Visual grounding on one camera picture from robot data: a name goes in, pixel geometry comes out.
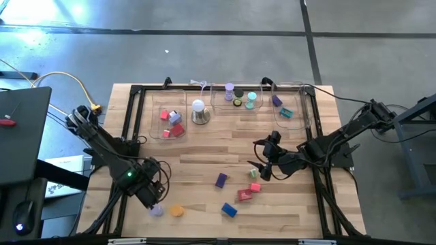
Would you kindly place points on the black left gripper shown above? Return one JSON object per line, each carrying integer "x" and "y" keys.
{"x": 150, "y": 192}

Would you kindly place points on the lavender charger block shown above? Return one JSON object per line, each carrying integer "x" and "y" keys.
{"x": 175, "y": 119}

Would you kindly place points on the pink small charger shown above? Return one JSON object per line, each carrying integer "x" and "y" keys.
{"x": 166, "y": 133}

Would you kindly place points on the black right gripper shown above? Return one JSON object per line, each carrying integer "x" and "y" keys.
{"x": 287, "y": 163}

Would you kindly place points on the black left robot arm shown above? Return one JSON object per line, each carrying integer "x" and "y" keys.
{"x": 109, "y": 153}

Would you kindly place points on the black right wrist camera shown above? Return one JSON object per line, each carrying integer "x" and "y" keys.
{"x": 274, "y": 137}

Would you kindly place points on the white bulb brass lamp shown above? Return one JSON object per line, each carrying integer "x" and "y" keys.
{"x": 200, "y": 115}

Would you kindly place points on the white printed box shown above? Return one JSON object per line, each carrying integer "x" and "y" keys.
{"x": 64, "y": 166}

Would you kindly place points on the teal sand timer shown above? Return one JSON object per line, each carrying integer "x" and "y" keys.
{"x": 251, "y": 98}

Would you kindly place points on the black side table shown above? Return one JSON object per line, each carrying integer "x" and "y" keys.
{"x": 7, "y": 204}

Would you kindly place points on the orange sand timer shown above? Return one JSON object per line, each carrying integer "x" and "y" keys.
{"x": 176, "y": 211}

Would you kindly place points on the purple digital timer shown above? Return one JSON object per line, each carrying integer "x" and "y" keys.
{"x": 276, "y": 100}
{"x": 221, "y": 180}

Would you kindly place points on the black metal table frame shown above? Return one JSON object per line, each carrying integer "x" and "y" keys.
{"x": 185, "y": 87}

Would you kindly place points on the red wall charger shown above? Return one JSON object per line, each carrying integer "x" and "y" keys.
{"x": 177, "y": 130}

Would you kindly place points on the black computer mouse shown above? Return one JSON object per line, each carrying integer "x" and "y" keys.
{"x": 22, "y": 214}

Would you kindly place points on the pink wall charger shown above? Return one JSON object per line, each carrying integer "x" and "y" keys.
{"x": 255, "y": 187}

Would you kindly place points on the teal digital timer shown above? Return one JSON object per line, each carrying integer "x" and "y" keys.
{"x": 286, "y": 112}

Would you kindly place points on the clear plastic bin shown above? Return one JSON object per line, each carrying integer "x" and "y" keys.
{"x": 218, "y": 102}
{"x": 156, "y": 98}
{"x": 296, "y": 122}

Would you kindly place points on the blue digital timer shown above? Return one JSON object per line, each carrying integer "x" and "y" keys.
{"x": 229, "y": 210}

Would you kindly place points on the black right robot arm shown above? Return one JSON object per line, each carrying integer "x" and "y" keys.
{"x": 334, "y": 143}

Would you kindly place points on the black floor bar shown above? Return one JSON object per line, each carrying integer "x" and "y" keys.
{"x": 17, "y": 75}

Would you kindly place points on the dark grey desk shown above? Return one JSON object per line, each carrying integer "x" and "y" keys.
{"x": 24, "y": 153}

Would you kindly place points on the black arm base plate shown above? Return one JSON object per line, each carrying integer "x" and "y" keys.
{"x": 344, "y": 158}
{"x": 133, "y": 149}

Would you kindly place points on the green small charger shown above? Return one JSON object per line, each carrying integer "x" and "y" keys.
{"x": 253, "y": 173}

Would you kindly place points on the white small charger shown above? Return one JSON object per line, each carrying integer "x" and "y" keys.
{"x": 173, "y": 112}

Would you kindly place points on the lavender sand timer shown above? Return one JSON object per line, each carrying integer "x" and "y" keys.
{"x": 229, "y": 87}
{"x": 157, "y": 211}

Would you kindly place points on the silver mount bracket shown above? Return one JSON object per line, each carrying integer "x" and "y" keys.
{"x": 316, "y": 242}
{"x": 126, "y": 241}

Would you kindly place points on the red small charger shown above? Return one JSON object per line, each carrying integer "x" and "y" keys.
{"x": 164, "y": 115}

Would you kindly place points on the grey metal table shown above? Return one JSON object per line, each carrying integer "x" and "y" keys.
{"x": 405, "y": 117}

